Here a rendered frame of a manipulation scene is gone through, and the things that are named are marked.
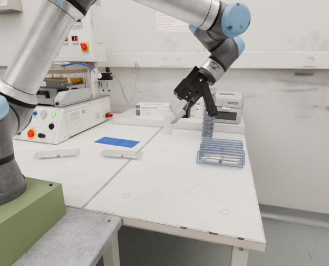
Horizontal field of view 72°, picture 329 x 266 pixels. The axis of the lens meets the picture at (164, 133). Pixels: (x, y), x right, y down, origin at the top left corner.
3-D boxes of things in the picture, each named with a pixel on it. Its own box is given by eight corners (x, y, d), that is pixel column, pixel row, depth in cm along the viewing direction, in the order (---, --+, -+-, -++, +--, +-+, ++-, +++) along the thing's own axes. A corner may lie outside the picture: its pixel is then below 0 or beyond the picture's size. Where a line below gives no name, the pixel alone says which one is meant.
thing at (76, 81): (57, 83, 148) (55, 67, 145) (86, 84, 141) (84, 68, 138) (35, 85, 132) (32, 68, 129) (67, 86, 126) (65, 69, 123)
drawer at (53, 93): (59, 95, 152) (58, 84, 149) (87, 97, 145) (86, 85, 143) (21, 103, 125) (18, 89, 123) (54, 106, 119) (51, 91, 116)
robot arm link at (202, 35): (214, -1, 63) (238, 30, 67) (198, 9, 73) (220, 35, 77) (196, 21, 63) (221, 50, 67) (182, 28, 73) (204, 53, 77)
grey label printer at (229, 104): (213, 113, 162) (214, 89, 157) (242, 116, 155) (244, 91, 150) (206, 122, 140) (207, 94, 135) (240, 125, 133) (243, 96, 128)
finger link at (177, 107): (159, 113, 69) (175, 96, 74) (173, 125, 69) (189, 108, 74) (162, 107, 67) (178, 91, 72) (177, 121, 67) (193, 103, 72)
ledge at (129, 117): (131, 114, 181) (131, 108, 180) (241, 121, 160) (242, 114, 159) (114, 123, 154) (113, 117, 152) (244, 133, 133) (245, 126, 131)
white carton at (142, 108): (139, 111, 169) (139, 102, 166) (170, 112, 166) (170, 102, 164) (135, 115, 157) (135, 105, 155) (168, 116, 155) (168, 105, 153)
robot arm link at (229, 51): (223, 31, 77) (238, 49, 80) (202, 56, 77) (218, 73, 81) (235, 27, 70) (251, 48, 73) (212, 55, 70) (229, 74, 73)
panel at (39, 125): (9, 138, 124) (16, 104, 126) (53, 143, 116) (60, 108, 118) (5, 137, 122) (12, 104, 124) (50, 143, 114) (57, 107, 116)
